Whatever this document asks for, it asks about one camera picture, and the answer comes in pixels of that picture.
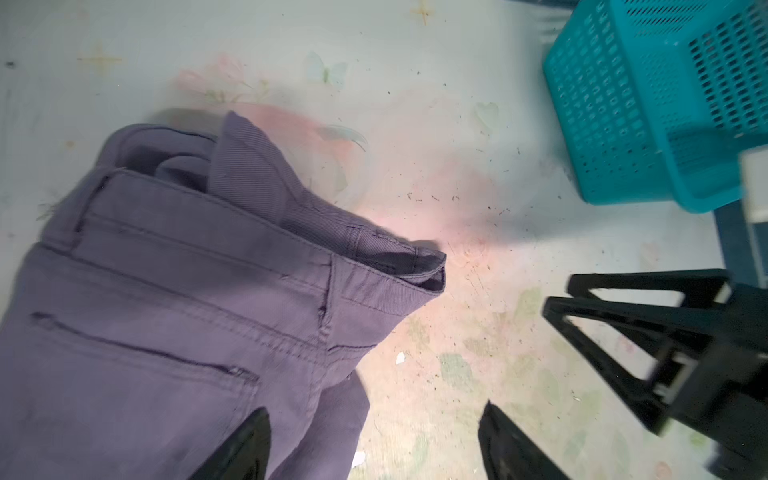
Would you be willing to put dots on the teal plastic basket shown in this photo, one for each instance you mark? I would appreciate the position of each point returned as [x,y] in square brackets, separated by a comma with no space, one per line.
[657,99]

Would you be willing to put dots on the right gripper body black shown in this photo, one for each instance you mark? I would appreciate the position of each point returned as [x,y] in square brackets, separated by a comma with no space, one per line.
[712,378]

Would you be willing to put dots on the purple trousers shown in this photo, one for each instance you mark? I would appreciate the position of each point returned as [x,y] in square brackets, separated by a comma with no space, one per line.
[185,282]

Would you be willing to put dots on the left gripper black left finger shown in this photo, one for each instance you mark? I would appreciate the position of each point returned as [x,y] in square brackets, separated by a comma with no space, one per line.
[243,455]

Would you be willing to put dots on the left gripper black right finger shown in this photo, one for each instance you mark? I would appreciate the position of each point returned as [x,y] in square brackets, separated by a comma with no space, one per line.
[508,453]

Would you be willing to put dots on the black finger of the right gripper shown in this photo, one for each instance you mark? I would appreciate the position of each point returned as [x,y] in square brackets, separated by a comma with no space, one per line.
[660,331]
[699,288]

